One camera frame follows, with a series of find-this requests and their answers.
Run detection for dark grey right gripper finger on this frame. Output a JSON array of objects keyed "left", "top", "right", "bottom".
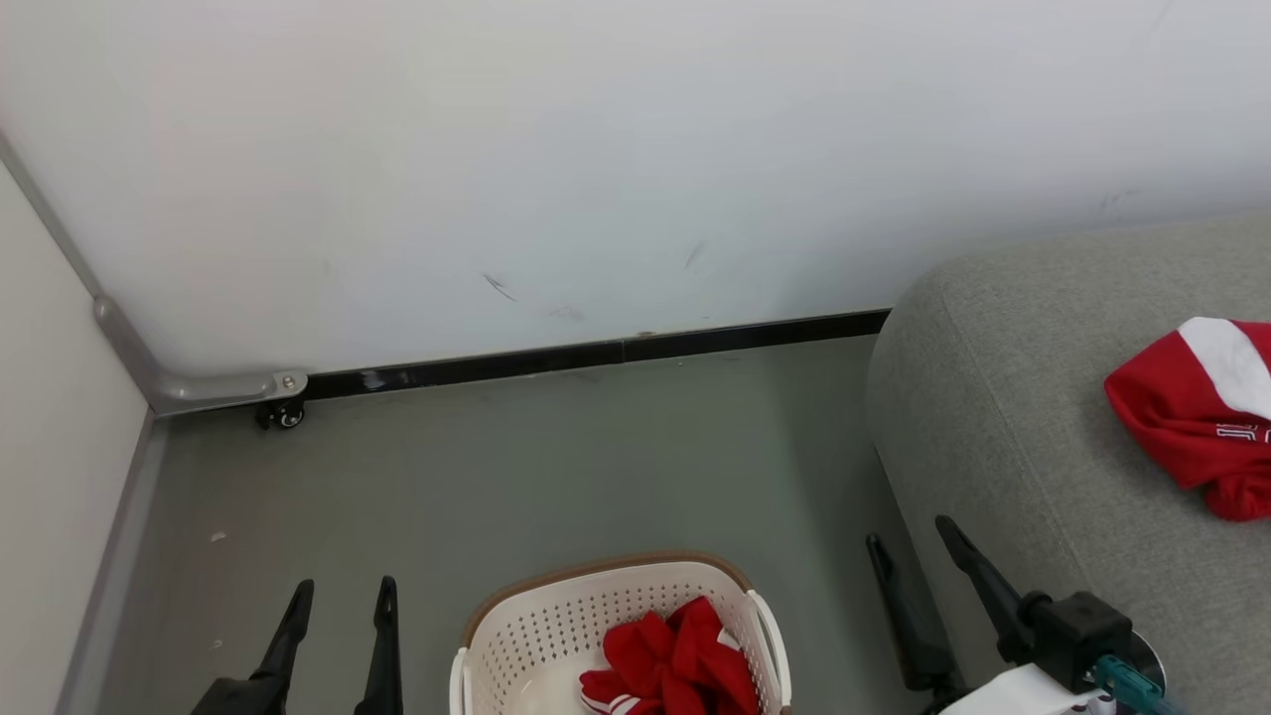
[
  {"left": 866, "top": 533, "right": 970, "bottom": 712},
  {"left": 935, "top": 514, "right": 1035, "bottom": 665}
]

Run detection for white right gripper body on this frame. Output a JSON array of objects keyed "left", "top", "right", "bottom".
[{"left": 937, "top": 662, "right": 1119, "bottom": 715}]

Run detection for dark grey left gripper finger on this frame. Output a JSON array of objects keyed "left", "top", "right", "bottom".
[
  {"left": 251, "top": 579, "right": 316, "bottom": 686},
  {"left": 353, "top": 575, "right": 405, "bottom": 715}
]

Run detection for red garment thin white stripes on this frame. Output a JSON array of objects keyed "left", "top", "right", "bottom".
[{"left": 579, "top": 596, "right": 762, "bottom": 715}]

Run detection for red jersey wide white band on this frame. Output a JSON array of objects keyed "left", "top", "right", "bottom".
[{"left": 1104, "top": 317, "right": 1271, "bottom": 523}]

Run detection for grey fabric sofa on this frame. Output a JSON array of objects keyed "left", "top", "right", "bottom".
[{"left": 866, "top": 214, "right": 1271, "bottom": 715}]

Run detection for white perforated laundry basket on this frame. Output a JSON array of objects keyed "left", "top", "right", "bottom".
[{"left": 449, "top": 551, "right": 793, "bottom": 715}]

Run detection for grey skirting strip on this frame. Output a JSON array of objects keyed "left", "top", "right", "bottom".
[{"left": 55, "top": 411, "right": 171, "bottom": 715}]

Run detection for black baseboard strip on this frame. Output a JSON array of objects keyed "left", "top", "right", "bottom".
[{"left": 303, "top": 309, "right": 892, "bottom": 402}]

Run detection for teal-plug right camera cable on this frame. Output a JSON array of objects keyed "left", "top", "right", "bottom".
[{"left": 1092, "top": 653, "right": 1185, "bottom": 715}]

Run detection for grey metal curved bracket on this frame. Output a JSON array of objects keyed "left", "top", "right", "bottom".
[{"left": 92, "top": 295, "right": 310, "bottom": 417}]

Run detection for grey metal corner rail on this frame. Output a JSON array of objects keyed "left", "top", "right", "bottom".
[{"left": 0, "top": 134, "right": 106, "bottom": 305}]

